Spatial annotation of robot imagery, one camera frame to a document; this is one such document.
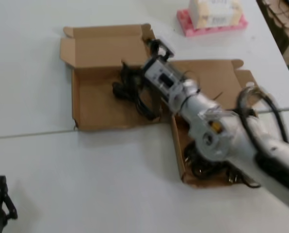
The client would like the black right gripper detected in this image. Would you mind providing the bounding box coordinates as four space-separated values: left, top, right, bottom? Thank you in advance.
121 62 148 95

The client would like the open cardboard box torn corner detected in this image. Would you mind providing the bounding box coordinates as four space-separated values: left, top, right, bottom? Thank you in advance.
59 23 162 132

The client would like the open cardboard box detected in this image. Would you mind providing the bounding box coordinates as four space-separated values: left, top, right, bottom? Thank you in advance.
159 59 265 189

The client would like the pink foam tray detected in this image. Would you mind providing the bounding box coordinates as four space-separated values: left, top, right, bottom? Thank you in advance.
176 8 249 37

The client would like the white yellow wrapped package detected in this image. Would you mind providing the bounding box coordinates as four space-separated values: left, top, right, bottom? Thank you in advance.
188 0 243 29

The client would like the stack of flat cardboard sheets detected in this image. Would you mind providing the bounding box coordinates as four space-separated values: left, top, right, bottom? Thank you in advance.
256 0 289 65

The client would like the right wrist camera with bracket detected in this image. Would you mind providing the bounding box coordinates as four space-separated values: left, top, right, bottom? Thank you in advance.
148 37 176 63

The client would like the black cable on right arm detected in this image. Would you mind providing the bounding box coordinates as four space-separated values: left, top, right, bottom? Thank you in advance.
236 86 289 151

